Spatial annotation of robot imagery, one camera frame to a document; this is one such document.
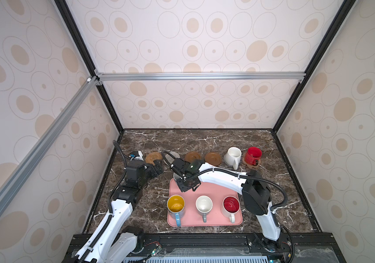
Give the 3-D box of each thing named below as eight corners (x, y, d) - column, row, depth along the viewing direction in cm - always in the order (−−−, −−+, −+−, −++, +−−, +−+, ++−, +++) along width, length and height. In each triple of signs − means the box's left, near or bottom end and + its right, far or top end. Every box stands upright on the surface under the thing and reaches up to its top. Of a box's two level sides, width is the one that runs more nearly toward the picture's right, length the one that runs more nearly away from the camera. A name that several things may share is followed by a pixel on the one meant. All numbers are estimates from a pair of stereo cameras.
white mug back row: (225, 171, 100) (228, 163, 93) (223, 155, 108) (225, 147, 101) (240, 171, 100) (244, 163, 93) (236, 155, 108) (240, 147, 101)
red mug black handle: (240, 160, 106) (243, 153, 100) (249, 151, 110) (252, 144, 104) (253, 169, 101) (257, 162, 95) (262, 159, 106) (266, 152, 100)
